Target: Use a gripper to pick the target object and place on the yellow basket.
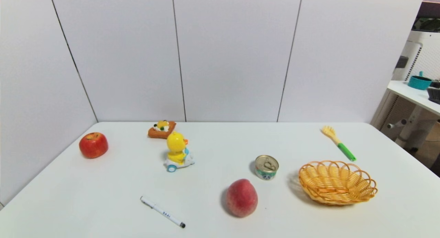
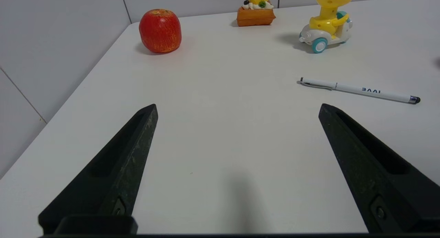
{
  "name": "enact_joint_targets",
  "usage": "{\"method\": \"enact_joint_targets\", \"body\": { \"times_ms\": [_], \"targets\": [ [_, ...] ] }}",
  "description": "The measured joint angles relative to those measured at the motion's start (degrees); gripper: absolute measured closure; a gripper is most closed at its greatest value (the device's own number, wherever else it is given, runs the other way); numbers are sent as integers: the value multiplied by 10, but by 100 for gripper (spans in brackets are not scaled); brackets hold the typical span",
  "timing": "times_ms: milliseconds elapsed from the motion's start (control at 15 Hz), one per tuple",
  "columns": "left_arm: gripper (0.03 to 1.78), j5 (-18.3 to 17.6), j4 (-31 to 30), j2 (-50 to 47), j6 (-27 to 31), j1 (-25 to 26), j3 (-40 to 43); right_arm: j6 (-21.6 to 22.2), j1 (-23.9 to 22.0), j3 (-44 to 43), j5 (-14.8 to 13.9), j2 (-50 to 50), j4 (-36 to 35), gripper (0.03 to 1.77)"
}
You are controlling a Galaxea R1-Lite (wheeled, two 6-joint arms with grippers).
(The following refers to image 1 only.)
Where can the yellow woven basket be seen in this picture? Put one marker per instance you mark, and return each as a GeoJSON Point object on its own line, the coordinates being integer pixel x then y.
{"type": "Point", "coordinates": [330, 193]}

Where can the yellow duck toy car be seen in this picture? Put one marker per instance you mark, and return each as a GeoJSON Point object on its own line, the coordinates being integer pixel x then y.
{"type": "Point", "coordinates": [176, 145]}

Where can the toy waffle cake with fruit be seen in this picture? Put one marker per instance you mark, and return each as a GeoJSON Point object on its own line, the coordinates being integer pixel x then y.
{"type": "Point", "coordinates": [160, 133]}

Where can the small tin can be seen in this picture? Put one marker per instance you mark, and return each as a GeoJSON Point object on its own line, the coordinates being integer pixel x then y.
{"type": "Point", "coordinates": [266, 167]}

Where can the red peach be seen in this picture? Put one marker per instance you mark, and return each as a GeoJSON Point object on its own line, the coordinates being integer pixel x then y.
{"type": "Point", "coordinates": [242, 198]}

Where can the white pen with black tip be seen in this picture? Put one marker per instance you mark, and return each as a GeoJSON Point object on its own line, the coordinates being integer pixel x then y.
{"type": "Point", "coordinates": [161, 210]}

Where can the red apple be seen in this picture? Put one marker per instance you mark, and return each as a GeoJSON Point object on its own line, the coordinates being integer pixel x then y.
{"type": "Point", "coordinates": [93, 145]}

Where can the white side table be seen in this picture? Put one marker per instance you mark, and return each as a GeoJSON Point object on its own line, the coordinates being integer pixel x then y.
{"type": "Point", "coordinates": [412, 95]}

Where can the teal pot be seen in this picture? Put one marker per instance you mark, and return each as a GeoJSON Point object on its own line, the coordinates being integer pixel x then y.
{"type": "Point", "coordinates": [419, 83]}

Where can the white pegboard panel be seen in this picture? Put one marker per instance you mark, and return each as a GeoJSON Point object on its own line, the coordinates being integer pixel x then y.
{"type": "Point", "coordinates": [426, 55]}

